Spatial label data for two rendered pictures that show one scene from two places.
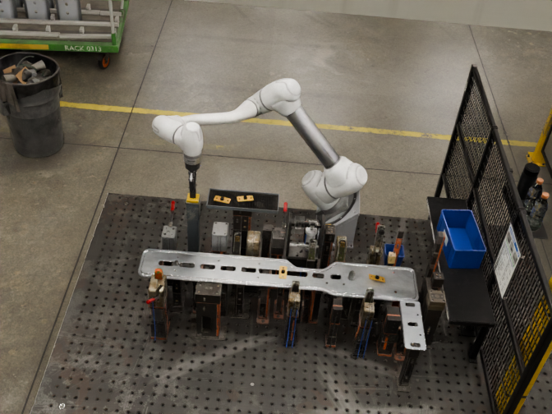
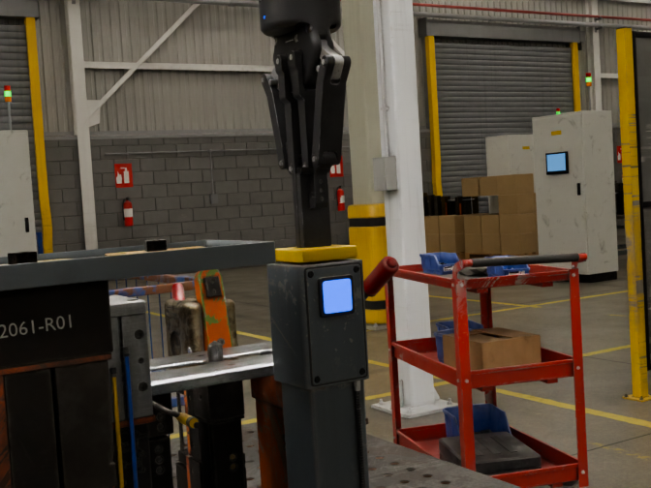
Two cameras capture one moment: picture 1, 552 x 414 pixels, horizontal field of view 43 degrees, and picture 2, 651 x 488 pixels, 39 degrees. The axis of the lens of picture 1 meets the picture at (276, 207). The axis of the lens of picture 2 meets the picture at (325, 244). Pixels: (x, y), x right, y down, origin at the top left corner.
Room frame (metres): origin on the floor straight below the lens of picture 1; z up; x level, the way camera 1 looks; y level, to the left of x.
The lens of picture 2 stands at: (3.49, 0.01, 1.20)
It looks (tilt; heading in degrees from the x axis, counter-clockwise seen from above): 3 degrees down; 150
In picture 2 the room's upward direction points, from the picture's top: 4 degrees counter-clockwise
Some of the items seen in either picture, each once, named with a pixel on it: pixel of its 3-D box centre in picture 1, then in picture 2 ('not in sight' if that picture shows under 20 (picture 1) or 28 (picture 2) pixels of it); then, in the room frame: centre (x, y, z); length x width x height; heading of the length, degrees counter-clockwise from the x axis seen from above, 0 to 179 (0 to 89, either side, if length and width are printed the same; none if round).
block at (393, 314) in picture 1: (388, 331); not in sight; (2.23, -0.61, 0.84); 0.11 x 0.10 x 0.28; 1
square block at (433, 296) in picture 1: (429, 319); not in sight; (2.29, -0.81, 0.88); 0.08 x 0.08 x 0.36; 1
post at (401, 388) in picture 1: (408, 364); not in sight; (2.04, -0.69, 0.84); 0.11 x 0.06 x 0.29; 1
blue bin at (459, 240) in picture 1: (460, 238); not in sight; (2.67, -0.96, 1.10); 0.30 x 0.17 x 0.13; 6
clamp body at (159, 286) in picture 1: (159, 307); (204, 419); (2.22, 0.52, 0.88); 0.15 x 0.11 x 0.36; 1
